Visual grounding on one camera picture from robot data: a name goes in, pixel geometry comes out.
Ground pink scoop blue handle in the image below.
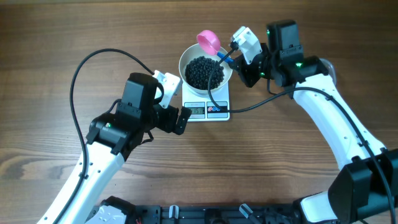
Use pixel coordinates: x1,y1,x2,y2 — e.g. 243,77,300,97
196,30,228,59

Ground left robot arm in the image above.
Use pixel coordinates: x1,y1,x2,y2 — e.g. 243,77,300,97
39,71,191,223

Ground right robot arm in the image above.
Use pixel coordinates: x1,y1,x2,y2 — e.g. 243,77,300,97
231,20,397,223

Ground white digital kitchen scale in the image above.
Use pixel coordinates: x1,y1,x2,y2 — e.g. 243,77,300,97
182,83,230,122

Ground black beans in bowl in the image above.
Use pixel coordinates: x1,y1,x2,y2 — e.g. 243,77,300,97
185,56,224,90

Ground white round bowl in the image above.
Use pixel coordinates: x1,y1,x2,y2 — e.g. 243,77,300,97
179,44,233,95

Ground clear plastic container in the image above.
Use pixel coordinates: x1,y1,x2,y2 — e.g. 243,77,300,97
320,58,336,85

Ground left black camera cable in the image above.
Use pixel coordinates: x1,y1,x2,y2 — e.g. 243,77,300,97
52,47,155,224

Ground black camera cable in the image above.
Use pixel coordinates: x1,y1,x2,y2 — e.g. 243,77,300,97
52,47,155,224
206,43,397,224

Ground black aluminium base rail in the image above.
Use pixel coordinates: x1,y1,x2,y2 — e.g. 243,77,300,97
83,203,312,224

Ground right black camera cable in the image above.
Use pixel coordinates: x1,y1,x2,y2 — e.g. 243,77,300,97
206,43,397,224

